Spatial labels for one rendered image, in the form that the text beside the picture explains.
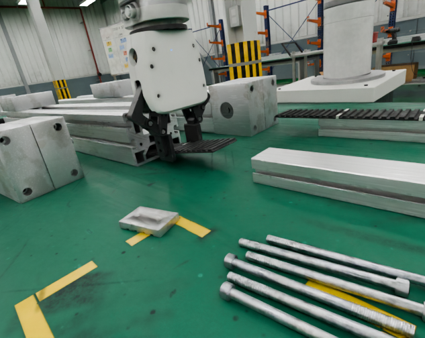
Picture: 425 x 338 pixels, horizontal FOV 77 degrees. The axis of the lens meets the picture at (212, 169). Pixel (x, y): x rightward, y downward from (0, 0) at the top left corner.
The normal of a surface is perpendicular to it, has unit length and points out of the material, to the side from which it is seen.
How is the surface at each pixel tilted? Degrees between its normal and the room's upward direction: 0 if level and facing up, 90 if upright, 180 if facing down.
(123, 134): 90
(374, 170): 0
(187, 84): 88
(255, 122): 90
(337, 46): 91
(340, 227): 0
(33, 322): 0
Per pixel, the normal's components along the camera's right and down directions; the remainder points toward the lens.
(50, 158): 0.80, 0.11
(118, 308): -0.14, -0.92
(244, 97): -0.65, 0.36
